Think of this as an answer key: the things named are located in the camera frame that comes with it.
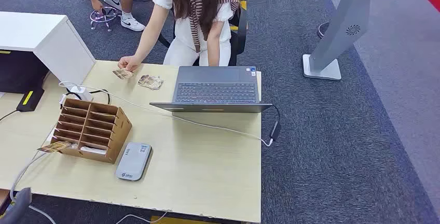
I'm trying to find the person's right hand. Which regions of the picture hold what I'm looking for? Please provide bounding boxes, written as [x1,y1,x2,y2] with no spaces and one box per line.
[117,55,142,73]

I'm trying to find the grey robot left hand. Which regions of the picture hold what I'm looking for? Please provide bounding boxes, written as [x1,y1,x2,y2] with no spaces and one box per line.
[0,187,32,224]

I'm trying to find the brown cardboard card organizer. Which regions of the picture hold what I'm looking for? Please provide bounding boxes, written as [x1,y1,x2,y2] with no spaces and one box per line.
[50,98,133,164]

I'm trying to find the white card in organizer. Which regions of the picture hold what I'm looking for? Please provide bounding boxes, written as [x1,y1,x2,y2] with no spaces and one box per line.
[79,146,107,156]

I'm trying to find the grey card reader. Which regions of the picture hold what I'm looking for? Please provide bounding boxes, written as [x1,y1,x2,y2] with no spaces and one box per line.
[115,142,153,182]

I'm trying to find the chrome stool base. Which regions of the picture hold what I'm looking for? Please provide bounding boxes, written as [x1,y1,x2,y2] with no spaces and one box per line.
[89,6,121,33]

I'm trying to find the white power charger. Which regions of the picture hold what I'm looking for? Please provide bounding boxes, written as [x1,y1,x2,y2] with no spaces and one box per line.
[60,86,93,104]

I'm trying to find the grey open laptop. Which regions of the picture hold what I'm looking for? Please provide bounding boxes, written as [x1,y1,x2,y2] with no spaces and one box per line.
[149,65,273,114]

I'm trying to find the white cabinet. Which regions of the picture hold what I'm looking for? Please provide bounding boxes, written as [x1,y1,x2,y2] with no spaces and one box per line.
[0,11,97,88]

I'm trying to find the black base with yellow label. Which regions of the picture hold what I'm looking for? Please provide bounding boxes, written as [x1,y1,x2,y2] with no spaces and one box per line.
[16,87,45,113]

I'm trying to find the black screen panel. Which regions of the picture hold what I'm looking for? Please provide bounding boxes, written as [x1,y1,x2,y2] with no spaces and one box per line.
[0,50,50,94]

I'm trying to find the black office chair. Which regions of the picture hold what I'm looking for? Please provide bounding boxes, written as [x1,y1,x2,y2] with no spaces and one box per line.
[157,0,249,67]

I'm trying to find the round black floor base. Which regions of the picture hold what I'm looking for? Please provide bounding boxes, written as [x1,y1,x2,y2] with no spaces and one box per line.
[317,21,332,39]

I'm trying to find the grey kiosk stand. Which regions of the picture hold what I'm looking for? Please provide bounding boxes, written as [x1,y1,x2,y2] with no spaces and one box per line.
[302,0,389,81]

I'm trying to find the grey floor cable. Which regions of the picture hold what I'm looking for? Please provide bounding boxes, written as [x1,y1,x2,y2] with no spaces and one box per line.
[9,150,58,224]

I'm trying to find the black looped desk cable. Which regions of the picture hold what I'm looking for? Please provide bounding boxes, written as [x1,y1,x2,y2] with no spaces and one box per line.
[65,88,112,106]

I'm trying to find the long white cable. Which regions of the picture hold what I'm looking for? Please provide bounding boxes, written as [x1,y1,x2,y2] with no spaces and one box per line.
[58,80,274,147]

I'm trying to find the thin black cable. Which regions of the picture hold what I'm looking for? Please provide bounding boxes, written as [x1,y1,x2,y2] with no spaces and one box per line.
[0,109,20,123]

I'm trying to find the white cable below desk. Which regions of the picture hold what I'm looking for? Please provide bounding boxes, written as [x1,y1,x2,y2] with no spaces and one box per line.
[115,211,169,224]

